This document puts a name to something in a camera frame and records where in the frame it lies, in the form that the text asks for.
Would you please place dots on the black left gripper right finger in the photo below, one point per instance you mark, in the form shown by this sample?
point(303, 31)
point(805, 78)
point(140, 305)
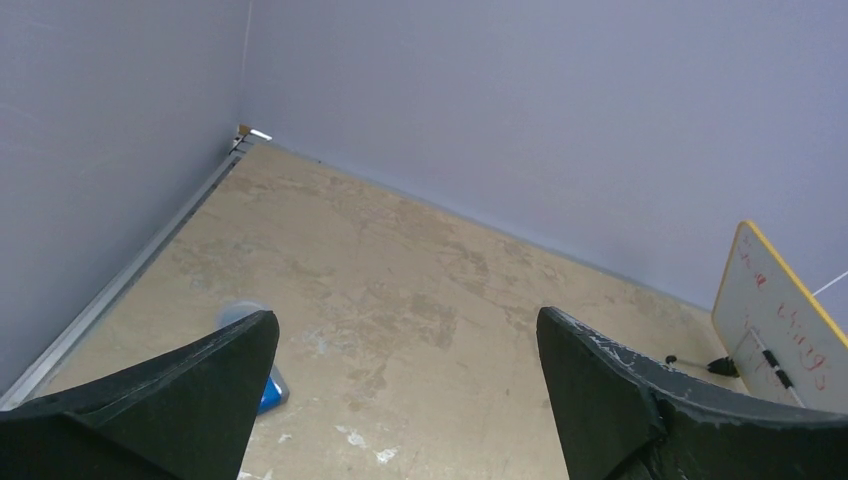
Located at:
point(622, 415)

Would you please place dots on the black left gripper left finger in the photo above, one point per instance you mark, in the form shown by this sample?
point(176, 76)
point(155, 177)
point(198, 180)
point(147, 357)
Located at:
point(185, 414)

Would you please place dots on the blue box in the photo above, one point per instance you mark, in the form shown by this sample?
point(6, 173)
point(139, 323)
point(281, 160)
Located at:
point(276, 392)

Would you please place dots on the clear jar of paperclips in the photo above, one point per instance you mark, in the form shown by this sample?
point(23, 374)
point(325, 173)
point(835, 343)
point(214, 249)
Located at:
point(238, 309)

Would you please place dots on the metal whiteboard stand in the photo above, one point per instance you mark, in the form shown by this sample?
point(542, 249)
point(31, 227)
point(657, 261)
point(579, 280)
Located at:
point(727, 367)

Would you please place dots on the yellow framed whiteboard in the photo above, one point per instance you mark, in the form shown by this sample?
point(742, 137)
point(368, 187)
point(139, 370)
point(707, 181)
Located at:
point(783, 343)

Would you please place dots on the aluminium table rail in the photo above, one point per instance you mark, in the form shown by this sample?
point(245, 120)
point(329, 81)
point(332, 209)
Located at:
point(44, 368)

